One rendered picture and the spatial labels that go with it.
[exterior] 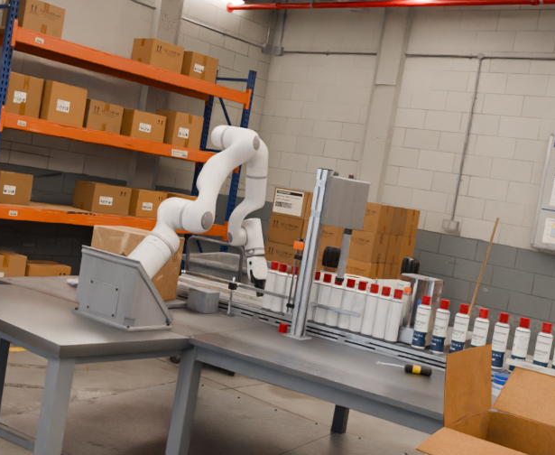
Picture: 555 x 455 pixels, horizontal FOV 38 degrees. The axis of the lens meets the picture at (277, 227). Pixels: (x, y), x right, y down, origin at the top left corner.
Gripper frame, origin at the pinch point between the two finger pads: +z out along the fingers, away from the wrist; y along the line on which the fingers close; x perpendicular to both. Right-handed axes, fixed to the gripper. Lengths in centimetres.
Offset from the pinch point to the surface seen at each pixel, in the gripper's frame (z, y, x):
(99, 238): -30, -46, 45
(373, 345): 28, -6, -51
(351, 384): 36, -62, -68
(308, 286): 1.9, -16.6, -32.6
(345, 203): -28, -12, -51
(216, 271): -29, 175, 143
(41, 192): -135, 228, 364
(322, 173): -41, -16, -45
